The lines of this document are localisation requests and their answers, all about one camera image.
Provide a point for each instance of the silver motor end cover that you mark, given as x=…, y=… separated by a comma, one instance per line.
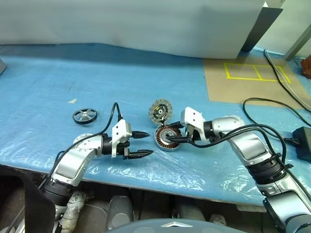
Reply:
x=158, y=114

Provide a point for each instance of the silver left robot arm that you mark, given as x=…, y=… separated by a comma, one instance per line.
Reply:
x=70, y=165

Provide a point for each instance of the grey robot torso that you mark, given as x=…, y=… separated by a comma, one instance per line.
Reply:
x=158, y=227

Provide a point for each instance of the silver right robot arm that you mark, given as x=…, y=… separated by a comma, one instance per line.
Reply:
x=250, y=148

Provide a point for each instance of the red-brown object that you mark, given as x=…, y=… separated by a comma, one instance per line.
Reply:
x=306, y=68

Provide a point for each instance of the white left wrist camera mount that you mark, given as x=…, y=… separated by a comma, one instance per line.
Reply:
x=120, y=131

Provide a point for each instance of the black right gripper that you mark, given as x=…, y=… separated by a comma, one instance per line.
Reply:
x=193, y=134

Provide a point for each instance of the grey metal box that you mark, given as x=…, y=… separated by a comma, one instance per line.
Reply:
x=2, y=68

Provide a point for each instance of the dark grey upright panel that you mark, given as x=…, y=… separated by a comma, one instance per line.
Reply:
x=262, y=29

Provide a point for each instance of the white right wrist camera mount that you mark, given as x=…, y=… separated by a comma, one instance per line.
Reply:
x=193, y=116

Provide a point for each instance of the black power adapter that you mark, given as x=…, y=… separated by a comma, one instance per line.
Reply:
x=303, y=143

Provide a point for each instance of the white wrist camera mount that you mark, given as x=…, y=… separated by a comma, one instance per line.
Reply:
x=120, y=131
x=193, y=116

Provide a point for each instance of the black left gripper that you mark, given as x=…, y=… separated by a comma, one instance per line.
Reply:
x=124, y=150

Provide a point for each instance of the aluminium profile post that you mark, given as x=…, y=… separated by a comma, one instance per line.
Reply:
x=298, y=41

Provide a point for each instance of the black spoked motor rotor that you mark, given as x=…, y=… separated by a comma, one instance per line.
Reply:
x=85, y=116

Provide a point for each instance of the white backdrop board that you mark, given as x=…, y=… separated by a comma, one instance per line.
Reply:
x=121, y=24

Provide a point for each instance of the beige tape scrap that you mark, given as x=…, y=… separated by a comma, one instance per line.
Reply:
x=72, y=101

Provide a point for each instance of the dark grey rounded shape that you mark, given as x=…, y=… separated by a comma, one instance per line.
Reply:
x=189, y=212
x=120, y=211

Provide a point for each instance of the motor stator housing copper coils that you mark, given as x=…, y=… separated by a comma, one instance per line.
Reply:
x=162, y=142

